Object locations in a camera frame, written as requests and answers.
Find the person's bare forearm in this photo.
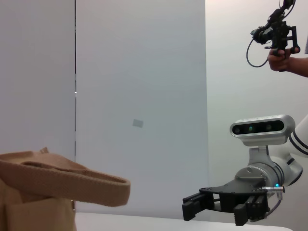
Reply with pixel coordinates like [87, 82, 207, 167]
[290, 55, 308, 78]

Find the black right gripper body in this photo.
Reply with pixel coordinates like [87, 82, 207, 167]
[198, 177, 270, 221]

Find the black handheld teleoperation controller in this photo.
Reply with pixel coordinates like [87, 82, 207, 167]
[249, 0, 301, 73]

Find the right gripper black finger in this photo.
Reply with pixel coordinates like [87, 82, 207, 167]
[181, 192, 210, 221]
[233, 201, 254, 227]

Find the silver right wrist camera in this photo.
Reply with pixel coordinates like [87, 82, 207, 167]
[229, 115, 296, 167]

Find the grey right gripper cable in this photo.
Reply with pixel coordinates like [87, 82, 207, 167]
[261, 184, 286, 218]

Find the khaki canvas food bag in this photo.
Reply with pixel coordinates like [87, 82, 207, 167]
[0, 147, 132, 231]

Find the black controller cable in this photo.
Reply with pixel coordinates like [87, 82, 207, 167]
[245, 37, 272, 68]

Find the person's bare hand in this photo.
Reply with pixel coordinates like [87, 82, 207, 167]
[267, 48, 293, 73]

